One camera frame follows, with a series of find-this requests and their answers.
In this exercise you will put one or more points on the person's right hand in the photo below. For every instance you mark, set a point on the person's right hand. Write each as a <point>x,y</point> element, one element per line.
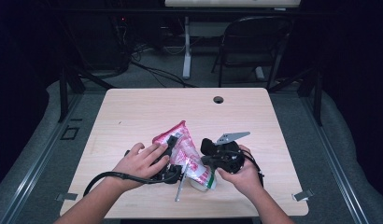
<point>242,180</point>

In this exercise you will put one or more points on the black metal frame stand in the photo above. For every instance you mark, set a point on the black metal frame stand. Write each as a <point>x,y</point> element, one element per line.
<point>318,99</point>
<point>63,93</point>

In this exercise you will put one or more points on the grey tape strip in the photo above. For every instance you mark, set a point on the grey tape strip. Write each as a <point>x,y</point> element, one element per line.
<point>302,195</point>
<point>66,196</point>

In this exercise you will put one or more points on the white desk with white legs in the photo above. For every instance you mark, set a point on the white desk with white legs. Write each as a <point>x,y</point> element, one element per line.
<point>187,46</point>

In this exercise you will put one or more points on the aluminium floor rail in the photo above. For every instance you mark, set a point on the aluminium floor rail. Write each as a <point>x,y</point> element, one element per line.
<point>40,161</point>
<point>336,161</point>

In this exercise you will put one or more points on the person's left hand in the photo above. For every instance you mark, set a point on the person's left hand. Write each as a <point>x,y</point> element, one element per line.
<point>139,165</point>

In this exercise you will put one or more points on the red and white plastic bag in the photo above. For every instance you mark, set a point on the red and white plastic bag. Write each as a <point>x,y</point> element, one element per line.
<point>186,149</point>

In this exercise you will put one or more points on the black folding chair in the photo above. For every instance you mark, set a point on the black folding chair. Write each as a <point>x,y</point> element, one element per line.
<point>255,37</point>

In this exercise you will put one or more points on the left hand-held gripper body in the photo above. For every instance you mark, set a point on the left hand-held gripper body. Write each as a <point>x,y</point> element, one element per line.
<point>172,174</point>

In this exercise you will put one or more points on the clear jar with black lid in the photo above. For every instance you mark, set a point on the clear jar with black lid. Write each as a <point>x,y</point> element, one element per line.
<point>208,146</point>

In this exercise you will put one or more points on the dark equipment with red light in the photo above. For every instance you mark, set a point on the dark equipment with red light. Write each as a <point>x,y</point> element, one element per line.
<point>102,40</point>

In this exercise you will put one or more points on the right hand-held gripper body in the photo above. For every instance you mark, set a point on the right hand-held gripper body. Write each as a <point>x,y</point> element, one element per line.
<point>228,158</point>

